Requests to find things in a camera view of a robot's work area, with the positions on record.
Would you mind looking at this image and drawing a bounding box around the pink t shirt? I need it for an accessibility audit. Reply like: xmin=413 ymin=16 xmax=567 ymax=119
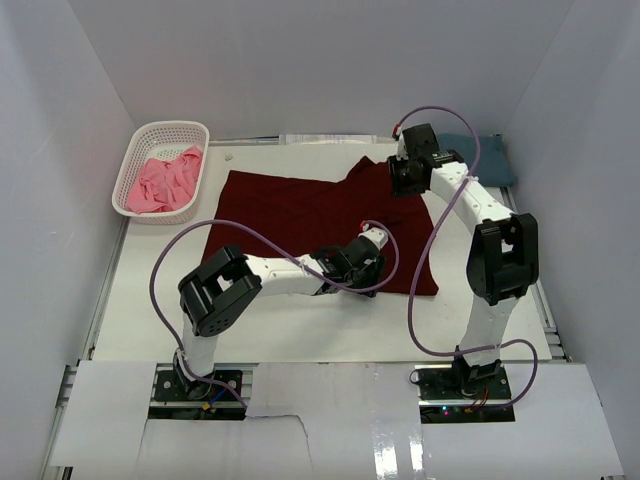
xmin=126 ymin=146 xmax=203 ymax=215

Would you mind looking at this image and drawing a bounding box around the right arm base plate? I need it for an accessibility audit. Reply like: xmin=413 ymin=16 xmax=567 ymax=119
xmin=409 ymin=366 xmax=516 ymax=425

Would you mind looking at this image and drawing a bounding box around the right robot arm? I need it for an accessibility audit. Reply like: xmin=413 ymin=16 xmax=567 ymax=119
xmin=387 ymin=124 xmax=539 ymax=399

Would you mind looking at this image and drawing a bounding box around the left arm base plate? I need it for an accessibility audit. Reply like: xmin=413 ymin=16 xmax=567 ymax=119
xmin=148 ymin=369 xmax=245 ymax=421

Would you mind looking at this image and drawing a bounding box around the white plastic basket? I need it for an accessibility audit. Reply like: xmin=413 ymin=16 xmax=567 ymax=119
xmin=112 ymin=121 xmax=210 ymax=225

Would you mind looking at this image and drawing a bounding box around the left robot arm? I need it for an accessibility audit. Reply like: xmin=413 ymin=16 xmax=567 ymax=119
xmin=173 ymin=228 xmax=388 ymax=399

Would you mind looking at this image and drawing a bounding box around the white paper sheet front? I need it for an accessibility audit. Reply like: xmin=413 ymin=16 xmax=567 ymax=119
xmin=51 ymin=361 xmax=622 ymax=479

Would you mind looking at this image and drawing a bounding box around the dark red t shirt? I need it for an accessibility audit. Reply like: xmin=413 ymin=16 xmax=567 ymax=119
xmin=203 ymin=157 xmax=439 ymax=296

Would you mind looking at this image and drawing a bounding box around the folded teal t shirt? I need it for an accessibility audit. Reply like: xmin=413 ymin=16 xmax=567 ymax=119
xmin=437 ymin=134 xmax=517 ymax=188

